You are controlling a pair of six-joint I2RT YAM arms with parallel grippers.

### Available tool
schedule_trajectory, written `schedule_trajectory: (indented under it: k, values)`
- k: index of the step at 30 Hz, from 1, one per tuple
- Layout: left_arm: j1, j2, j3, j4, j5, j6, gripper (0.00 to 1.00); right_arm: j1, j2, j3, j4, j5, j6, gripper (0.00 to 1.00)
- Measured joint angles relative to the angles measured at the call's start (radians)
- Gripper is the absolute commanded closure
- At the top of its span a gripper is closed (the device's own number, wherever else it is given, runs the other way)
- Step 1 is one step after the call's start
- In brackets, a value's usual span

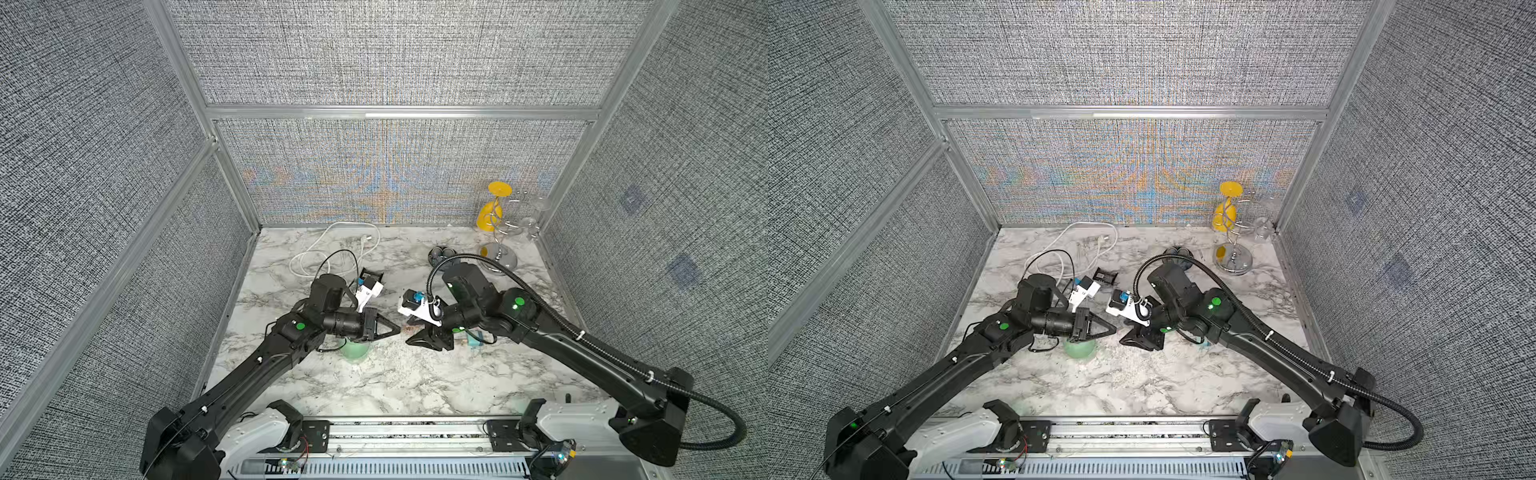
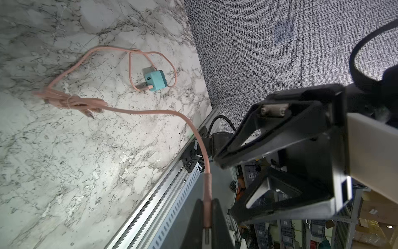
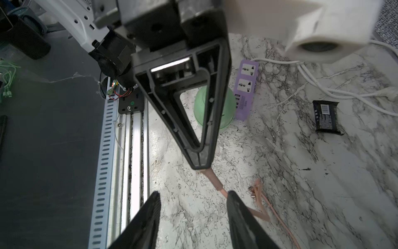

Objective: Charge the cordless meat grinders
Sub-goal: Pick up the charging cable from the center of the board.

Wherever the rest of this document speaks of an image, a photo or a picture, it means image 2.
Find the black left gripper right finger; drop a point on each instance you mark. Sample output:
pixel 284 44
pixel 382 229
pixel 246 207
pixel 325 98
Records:
pixel 220 236

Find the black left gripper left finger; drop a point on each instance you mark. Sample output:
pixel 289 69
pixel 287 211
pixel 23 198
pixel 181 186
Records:
pixel 193 238

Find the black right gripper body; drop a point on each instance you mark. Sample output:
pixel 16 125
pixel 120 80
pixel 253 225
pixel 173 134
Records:
pixel 315 149

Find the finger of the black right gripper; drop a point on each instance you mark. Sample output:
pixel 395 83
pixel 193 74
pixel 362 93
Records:
pixel 258 135
pixel 278 195

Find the teal USB wall charger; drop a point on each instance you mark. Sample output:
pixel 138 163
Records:
pixel 155 79

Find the aluminium front rail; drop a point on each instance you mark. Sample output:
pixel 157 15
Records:
pixel 150 223

